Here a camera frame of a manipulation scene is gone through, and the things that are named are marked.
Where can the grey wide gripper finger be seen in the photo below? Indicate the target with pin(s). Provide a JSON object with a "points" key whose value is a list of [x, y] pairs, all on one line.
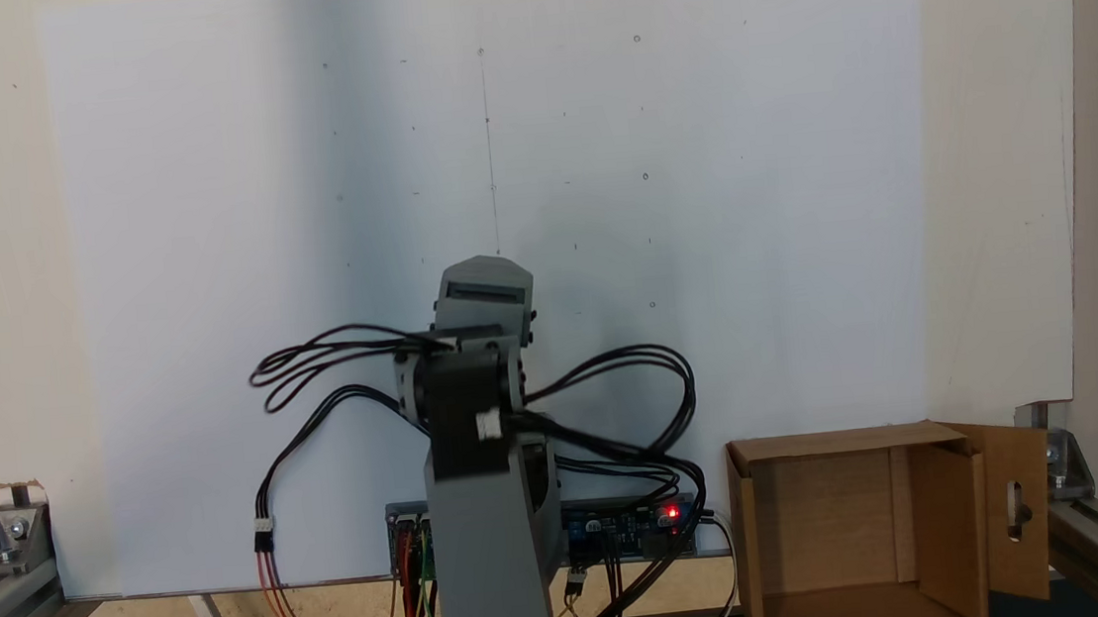
{"points": [[485, 314]]}

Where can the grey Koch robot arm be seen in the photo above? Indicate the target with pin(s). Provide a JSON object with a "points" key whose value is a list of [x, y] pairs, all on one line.
{"points": [[486, 553]]}

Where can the motor driver circuit board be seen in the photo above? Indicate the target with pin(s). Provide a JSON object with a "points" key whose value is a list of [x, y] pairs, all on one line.
{"points": [[410, 539]]}

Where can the blue power circuit board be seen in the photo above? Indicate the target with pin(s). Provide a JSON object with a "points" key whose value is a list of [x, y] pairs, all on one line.
{"points": [[628, 530]]}

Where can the brown cardboard box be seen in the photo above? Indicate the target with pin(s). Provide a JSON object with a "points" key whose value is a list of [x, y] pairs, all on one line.
{"points": [[826, 523]]}

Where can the metal corner bracket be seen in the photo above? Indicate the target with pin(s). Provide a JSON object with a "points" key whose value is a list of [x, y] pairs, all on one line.
{"points": [[1064, 462], [7, 535]]}

